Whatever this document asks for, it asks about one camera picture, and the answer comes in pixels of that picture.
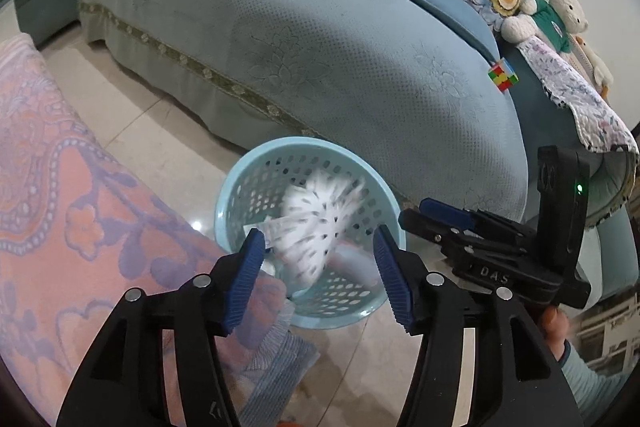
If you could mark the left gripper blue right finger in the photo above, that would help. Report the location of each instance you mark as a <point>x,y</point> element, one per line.
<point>516,381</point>

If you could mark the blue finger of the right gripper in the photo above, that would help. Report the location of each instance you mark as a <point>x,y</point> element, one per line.
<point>446,215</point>

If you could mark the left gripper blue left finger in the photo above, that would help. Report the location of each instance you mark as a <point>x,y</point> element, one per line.
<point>121,381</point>

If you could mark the white paper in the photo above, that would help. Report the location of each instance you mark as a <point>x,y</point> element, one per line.
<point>314,218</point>

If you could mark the light blue perforated trash basket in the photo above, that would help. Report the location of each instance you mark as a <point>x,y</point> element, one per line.
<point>350,288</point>

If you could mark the person right hand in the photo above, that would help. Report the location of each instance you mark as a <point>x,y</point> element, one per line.
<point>555,326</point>

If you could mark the white lace armrest cloth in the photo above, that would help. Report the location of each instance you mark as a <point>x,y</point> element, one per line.
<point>598,127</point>

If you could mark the colourful rubiks cube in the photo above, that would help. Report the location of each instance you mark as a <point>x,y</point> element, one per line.
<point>503,75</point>

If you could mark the pink floral table cloth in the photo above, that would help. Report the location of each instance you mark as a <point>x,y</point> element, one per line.
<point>77,230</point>

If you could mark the teal fabric sofa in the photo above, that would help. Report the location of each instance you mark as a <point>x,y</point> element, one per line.
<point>402,83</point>

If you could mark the white teddy bear green shirt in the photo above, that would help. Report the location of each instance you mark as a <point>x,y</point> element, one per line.
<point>561,24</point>

